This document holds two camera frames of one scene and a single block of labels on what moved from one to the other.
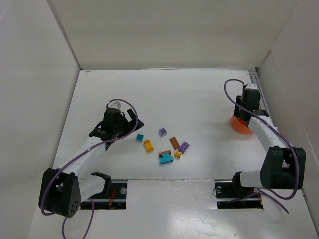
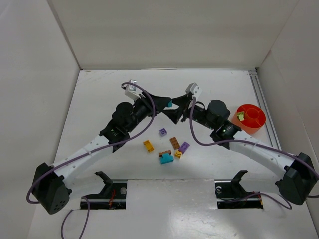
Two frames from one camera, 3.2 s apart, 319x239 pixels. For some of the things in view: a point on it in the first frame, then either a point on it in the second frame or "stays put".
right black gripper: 239,109 -> 187,107
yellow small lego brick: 178,155 stays put
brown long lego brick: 174,143 stays put
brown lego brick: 160,154 stays put
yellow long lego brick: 148,145 stays put
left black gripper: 127,122 -> 150,103
